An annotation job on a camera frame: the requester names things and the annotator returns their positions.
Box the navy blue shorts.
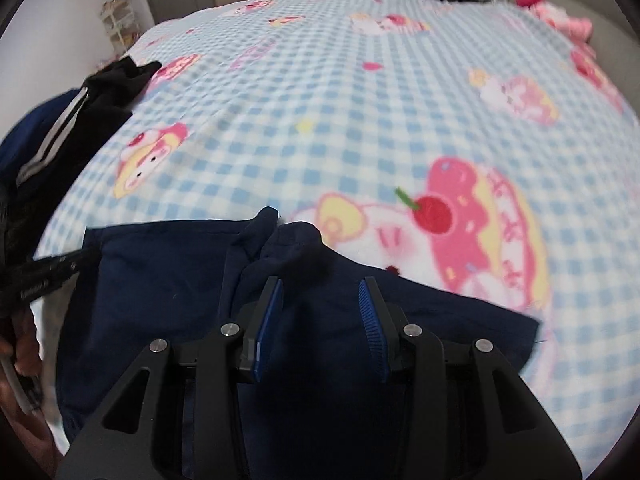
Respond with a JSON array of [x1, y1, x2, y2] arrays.
[[54, 205, 544, 480]]

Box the dark clothes pile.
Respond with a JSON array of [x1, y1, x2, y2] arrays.
[[1, 56, 162, 270]]

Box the person's left hand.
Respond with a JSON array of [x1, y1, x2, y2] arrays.
[[1, 309, 48, 460]]

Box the white shelf rack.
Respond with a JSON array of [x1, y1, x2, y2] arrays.
[[100, 0, 141, 56]]

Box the blue checkered cartoon blanket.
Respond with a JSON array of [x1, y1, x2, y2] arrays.
[[38, 0, 639, 474]]

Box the pink plush toy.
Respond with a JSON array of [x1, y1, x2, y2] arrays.
[[515, 0, 593, 44]]

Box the grey padded headboard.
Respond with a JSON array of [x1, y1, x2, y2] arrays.
[[510, 0, 640, 110]]

